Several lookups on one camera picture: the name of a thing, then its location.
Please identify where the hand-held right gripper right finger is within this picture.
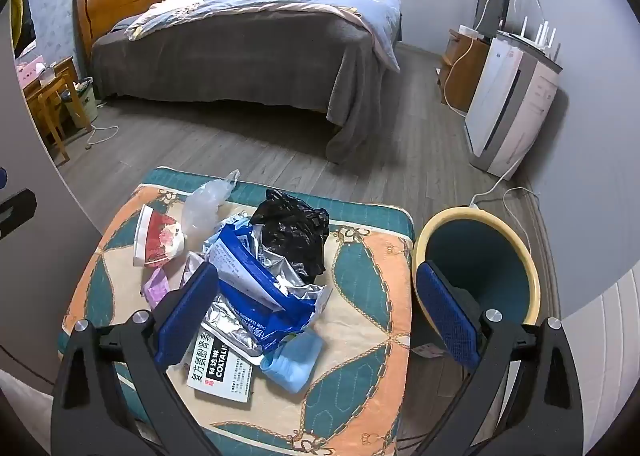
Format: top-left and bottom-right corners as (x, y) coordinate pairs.
(415, 260), (586, 456)

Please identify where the light blue packet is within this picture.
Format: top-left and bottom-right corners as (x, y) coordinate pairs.
(260, 328), (326, 393)

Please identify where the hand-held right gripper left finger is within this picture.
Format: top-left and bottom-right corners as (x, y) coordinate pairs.
(50, 261), (236, 456)

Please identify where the black plastic bag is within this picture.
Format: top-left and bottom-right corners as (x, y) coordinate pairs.
(249, 188), (331, 285)

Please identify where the clear plastic bag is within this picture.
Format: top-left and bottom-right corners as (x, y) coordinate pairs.
(181, 170), (241, 243)

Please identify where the wooden stool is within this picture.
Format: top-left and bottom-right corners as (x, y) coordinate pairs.
(37, 74), (94, 163)

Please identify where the white floor cable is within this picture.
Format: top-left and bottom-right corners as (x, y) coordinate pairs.
(84, 124), (120, 147)

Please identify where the white air purifier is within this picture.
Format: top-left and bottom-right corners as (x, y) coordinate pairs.
(464, 32), (564, 181)

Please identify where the purple packet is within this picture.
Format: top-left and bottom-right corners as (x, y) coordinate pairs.
(141, 266), (174, 310)

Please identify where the pink tissue box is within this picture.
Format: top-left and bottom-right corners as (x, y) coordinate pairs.
(16, 56), (47, 85)

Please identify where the blue foil wrapper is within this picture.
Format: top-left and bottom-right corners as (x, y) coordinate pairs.
(202, 216), (333, 352)

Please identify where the wooden bedside table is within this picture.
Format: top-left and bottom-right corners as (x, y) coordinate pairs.
(17, 56), (77, 167)

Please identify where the black monitor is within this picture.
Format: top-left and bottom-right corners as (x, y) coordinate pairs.
(472, 0), (513, 37)

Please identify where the wooden cabinet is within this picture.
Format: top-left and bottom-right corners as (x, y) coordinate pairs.
(439, 28), (492, 115)

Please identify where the white power cable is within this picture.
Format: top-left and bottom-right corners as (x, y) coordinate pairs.
(469, 156), (542, 217)

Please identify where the red and white paper wrapper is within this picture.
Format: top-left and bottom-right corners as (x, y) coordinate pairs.
(132, 204), (187, 269)

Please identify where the green waste bin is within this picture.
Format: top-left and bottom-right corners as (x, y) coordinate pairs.
(61, 76), (99, 130)

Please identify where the teal bin with yellow rim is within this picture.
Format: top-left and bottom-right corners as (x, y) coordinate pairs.
(412, 206), (542, 373)

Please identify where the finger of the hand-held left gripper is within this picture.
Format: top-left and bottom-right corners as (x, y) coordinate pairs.
(0, 189), (38, 238)

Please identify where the white router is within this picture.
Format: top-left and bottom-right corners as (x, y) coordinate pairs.
(509, 18), (559, 60)

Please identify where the bed with grey blanket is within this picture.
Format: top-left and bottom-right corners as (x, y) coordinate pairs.
(90, 10), (401, 165)

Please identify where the teal and orange patterned mat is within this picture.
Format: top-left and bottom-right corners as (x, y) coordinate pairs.
(57, 167), (416, 456)

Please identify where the white medicine box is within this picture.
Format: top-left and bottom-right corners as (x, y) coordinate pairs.
(186, 330), (256, 404)

